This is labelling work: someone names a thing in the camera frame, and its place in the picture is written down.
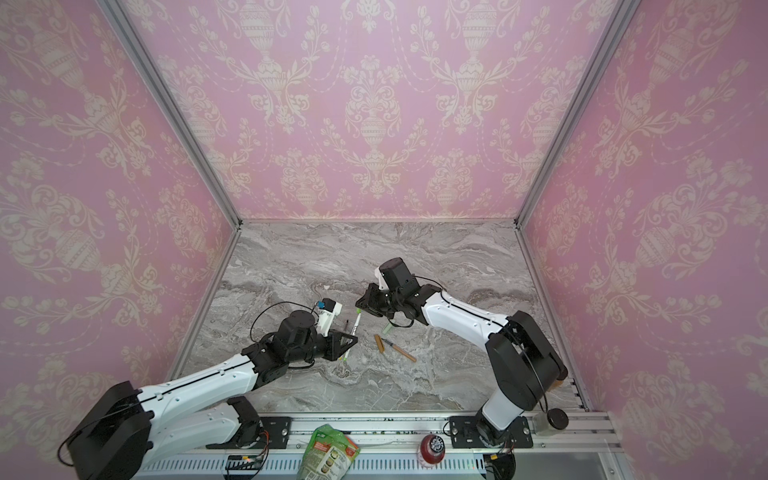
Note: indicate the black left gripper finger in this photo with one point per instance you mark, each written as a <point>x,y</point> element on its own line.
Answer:
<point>348,351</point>
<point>346,339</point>

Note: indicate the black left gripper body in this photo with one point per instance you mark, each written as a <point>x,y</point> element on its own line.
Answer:
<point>329,348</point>

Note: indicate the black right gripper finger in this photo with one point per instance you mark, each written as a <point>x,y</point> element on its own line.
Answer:
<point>371,294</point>
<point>374,307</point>

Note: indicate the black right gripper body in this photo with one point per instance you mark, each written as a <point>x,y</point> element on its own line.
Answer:
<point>377,300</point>

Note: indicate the white green pen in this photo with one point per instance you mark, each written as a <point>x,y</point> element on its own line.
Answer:
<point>355,325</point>

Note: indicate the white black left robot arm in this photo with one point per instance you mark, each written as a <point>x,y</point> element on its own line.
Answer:
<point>130,428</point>

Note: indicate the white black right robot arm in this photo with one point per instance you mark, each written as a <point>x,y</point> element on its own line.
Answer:
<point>524,363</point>

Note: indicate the orange pen cap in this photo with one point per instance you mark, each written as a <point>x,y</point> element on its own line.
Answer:
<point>379,343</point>

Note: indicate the green snack bag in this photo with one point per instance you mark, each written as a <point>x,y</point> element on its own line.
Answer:
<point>328,456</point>

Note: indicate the red emergency stop button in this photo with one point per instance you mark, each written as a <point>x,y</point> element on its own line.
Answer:
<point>431,451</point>

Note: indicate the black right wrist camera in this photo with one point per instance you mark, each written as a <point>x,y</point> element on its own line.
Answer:
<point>396,280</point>

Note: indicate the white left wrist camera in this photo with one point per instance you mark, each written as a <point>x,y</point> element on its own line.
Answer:
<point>328,310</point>

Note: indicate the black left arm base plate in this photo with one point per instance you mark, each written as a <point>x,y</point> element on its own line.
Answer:
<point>272,432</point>

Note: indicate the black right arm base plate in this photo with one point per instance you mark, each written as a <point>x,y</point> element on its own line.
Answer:
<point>474,432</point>

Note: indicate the aluminium front rail frame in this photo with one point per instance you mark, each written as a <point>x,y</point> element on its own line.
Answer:
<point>588,448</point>

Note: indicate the aluminium right corner post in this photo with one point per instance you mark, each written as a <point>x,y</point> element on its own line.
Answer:
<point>605,49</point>

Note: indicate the aluminium corner post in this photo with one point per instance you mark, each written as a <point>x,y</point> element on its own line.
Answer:
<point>605,49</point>
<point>117,17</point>

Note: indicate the aluminium left corner post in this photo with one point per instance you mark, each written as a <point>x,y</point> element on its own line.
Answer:
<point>117,17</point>

